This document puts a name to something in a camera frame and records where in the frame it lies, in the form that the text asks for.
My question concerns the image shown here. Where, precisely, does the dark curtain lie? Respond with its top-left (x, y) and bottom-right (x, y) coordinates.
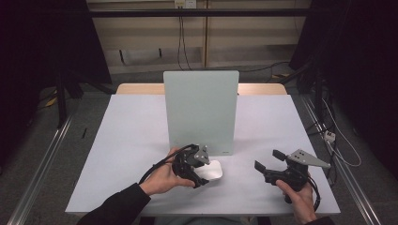
top-left (289, 0), bottom-right (398, 181)
top-left (0, 0), bottom-right (113, 160)

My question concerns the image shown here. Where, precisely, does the person's left hand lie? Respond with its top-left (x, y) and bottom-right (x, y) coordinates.
top-left (139, 147), bottom-right (196, 197)

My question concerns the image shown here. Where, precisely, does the aluminium floor rail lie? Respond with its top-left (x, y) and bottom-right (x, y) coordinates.
top-left (8, 115), bottom-right (75, 225)
top-left (301, 95), bottom-right (383, 225)

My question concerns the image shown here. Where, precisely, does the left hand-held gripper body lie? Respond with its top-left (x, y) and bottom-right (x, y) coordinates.
top-left (171, 143), bottom-right (211, 188)

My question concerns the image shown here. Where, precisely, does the white table mat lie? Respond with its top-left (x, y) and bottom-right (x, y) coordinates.
top-left (65, 94), bottom-right (342, 217)

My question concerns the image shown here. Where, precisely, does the black horizontal metal bar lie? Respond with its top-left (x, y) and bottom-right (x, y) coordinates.
top-left (88, 8), bottom-right (314, 18)

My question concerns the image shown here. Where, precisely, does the black hanging cable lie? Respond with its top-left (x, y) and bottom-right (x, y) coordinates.
top-left (181, 7), bottom-right (192, 70)
top-left (176, 7), bottom-right (184, 71)

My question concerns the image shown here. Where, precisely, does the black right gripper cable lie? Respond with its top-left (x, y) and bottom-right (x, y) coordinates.
top-left (304, 176), bottom-right (322, 212)

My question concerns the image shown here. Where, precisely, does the pale green glass whiteboard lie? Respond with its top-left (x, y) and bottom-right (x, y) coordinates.
top-left (162, 70), bottom-right (240, 157)

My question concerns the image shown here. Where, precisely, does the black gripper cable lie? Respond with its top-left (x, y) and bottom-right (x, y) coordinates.
top-left (304, 176), bottom-right (322, 212)
top-left (138, 143), bottom-right (196, 186)

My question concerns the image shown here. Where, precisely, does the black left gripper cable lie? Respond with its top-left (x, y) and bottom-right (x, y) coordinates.
top-left (138, 143), bottom-right (196, 186)

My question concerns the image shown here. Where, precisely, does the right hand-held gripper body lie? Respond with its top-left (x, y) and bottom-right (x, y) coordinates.
top-left (263, 148), bottom-right (331, 192)

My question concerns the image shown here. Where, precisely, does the white wall socket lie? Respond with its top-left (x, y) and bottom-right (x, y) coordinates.
top-left (174, 0), bottom-right (197, 9)

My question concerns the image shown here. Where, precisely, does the black floor cable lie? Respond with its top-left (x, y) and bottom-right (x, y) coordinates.
top-left (191, 61), bottom-right (291, 74)

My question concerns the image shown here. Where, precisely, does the white cable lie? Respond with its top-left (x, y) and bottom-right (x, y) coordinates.
top-left (322, 97), bottom-right (362, 168)

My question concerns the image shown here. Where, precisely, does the person's right hand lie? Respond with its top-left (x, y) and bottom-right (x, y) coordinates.
top-left (275, 179), bottom-right (317, 225)

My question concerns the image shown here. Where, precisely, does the black metal stand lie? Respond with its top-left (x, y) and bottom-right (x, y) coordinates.
top-left (280, 62), bottom-right (327, 126)
top-left (55, 69), bottom-right (117, 129)

